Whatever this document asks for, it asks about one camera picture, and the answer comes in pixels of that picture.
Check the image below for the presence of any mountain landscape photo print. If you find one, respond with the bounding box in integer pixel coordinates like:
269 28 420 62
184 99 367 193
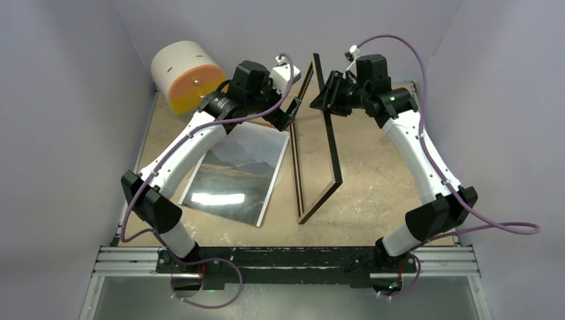
179 123 290 227

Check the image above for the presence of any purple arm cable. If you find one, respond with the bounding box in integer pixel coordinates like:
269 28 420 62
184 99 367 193
119 53 296 309
352 34 541 301

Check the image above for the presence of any round white drawer cabinet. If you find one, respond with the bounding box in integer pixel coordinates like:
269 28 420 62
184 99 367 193
150 41 227 116

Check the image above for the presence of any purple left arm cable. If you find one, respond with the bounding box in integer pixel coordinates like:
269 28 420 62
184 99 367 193
119 53 296 309

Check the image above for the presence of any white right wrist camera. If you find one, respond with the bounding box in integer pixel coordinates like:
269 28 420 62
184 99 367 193
344 45 360 62

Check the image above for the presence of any aluminium rail frame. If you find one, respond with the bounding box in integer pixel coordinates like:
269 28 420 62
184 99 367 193
80 246 491 319

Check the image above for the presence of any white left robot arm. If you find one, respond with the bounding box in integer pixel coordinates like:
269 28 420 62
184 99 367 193
121 56 302 273

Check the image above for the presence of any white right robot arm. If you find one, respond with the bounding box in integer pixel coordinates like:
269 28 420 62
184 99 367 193
310 54 478 271

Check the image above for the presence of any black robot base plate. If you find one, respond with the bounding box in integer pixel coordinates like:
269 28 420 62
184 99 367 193
156 246 417 291

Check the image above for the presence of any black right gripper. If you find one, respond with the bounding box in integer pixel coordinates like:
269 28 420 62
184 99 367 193
312 71 372 118

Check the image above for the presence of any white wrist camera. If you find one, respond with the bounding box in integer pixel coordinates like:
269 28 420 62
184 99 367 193
269 55 302 93
344 45 360 62

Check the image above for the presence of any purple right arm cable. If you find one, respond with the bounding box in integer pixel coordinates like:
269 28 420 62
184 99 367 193
352 34 541 301

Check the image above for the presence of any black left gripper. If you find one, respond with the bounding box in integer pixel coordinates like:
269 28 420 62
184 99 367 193
247 71 300 131

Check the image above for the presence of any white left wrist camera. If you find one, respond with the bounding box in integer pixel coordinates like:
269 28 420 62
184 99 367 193
269 55 302 93

